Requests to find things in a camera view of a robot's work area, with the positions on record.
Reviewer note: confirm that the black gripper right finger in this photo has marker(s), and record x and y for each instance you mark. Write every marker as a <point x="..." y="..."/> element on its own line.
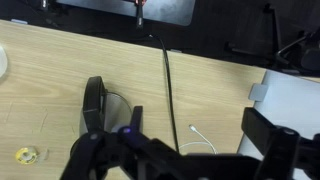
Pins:
<point x="278" y="145"/>

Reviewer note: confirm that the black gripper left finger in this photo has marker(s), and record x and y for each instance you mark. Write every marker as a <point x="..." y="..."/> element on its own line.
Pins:
<point x="91" y="157"/>

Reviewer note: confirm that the stainless steel electric kettle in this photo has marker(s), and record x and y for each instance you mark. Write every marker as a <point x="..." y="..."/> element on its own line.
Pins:
<point x="107" y="110"/>

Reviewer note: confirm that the yellow tape roll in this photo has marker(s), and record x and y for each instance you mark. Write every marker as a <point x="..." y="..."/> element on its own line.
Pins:
<point x="27" y="155"/>

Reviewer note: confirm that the black office chair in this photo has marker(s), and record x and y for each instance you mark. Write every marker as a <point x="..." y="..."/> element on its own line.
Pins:
<point x="301" y="56"/>

